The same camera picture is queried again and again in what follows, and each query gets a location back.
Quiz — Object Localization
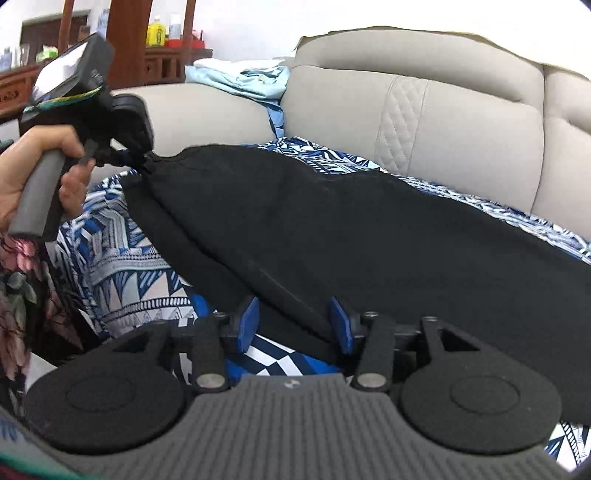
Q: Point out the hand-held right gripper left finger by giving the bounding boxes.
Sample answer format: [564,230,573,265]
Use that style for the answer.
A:
[111,295,262,394]

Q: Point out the brown wooden cabinet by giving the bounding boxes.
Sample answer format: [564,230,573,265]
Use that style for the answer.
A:
[0,0,214,127]

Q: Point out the blue white patterned blanket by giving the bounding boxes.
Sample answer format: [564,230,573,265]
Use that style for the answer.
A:
[46,135,591,472]

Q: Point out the yellow bottle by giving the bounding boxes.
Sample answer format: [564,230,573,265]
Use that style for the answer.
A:
[146,16,166,47]

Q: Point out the floral patterned clothing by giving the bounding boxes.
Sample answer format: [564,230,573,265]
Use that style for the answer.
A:
[0,228,100,418]

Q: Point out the black pants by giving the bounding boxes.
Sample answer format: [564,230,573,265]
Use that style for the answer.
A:
[117,144,591,426]

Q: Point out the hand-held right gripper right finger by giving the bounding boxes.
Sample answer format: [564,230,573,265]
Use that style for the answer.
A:
[328,298,486,394]

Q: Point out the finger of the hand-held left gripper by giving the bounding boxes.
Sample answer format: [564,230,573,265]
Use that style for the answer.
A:
[95,147,154,175]

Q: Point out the light blue printed garment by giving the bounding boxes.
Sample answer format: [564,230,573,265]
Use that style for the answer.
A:
[240,66,293,139]

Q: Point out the pale blue folded garment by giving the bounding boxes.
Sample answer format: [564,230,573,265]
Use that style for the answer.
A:
[185,57,262,99]

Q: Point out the beige leather sofa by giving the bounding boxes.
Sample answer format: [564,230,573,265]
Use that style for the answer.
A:
[105,30,591,237]

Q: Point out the person's left hand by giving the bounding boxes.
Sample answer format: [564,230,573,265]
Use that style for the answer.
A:
[0,124,96,228]

